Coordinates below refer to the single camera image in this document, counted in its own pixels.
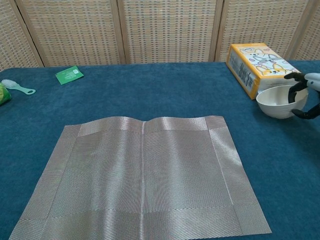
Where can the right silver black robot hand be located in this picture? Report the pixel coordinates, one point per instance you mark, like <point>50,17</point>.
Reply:
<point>313,81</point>

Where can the cream white bowl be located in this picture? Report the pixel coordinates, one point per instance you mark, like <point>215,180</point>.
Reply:
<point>272,105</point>

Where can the brown woven placemat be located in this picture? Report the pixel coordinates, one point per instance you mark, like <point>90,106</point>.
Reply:
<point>140,180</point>

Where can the woven rattan screen panel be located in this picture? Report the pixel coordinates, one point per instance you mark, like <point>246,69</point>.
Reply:
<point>12,37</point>
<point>311,42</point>
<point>262,22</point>
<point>170,32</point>
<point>72,32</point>

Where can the orange corgi print tissue box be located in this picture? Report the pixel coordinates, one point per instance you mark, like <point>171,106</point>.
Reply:
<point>260,62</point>

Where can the green yellow tissue pack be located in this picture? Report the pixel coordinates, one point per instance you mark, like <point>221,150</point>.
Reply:
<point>3,95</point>

